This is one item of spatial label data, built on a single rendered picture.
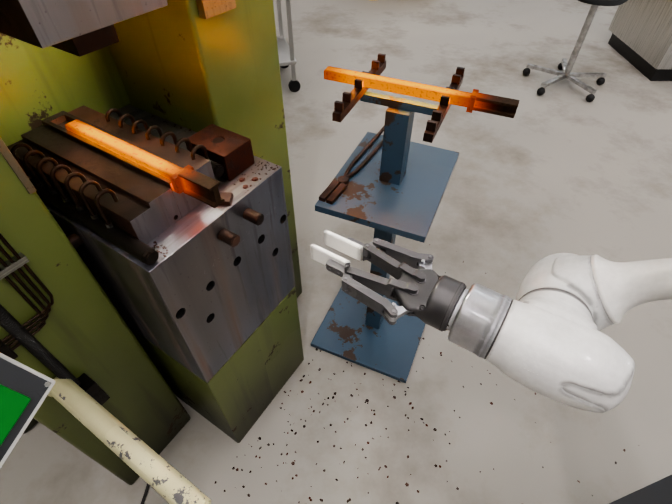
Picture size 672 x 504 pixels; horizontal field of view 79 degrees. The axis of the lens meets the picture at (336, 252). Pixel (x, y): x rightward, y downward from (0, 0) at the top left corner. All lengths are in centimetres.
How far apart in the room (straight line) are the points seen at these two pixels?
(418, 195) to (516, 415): 92
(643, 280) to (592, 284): 6
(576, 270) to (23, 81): 116
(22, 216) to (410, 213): 81
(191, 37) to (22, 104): 43
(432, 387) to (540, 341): 113
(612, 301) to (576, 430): 113
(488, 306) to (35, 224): 76
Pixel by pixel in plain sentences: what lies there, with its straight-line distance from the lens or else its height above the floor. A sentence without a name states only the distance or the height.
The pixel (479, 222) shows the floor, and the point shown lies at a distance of 228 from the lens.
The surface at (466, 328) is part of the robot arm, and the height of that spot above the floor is 102.
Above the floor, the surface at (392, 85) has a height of 103.
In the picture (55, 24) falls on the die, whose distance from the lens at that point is 67.
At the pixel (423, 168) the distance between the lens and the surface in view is 124.
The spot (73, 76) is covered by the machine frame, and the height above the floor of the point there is 103.
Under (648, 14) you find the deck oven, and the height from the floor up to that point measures 37.
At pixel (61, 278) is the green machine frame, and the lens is 97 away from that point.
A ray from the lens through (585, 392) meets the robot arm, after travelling 58.
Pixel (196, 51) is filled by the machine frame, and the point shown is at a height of 112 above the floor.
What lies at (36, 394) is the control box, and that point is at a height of 97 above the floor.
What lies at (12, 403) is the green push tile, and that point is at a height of 99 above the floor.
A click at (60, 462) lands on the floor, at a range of 178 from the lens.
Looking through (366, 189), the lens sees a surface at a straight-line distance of 114.
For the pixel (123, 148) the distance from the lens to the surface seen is 95.
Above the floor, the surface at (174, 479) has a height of 64.
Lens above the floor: 147
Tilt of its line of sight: 47 degrees down
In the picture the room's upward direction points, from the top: straight up
